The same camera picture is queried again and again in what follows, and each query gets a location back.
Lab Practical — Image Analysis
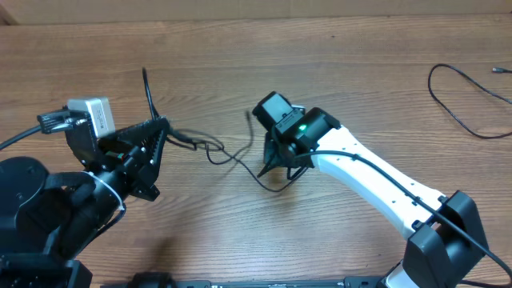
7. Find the black usb cable long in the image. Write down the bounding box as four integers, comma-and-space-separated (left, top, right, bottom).
142, 66, 309, 194

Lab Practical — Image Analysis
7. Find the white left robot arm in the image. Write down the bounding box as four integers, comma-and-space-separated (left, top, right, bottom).
1, 117, 170, 287

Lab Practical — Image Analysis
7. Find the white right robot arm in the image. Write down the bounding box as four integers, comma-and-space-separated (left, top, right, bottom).
252, 92, 487, 287

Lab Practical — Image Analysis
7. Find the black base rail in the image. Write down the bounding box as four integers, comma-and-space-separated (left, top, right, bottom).
102, 272, 385, 288

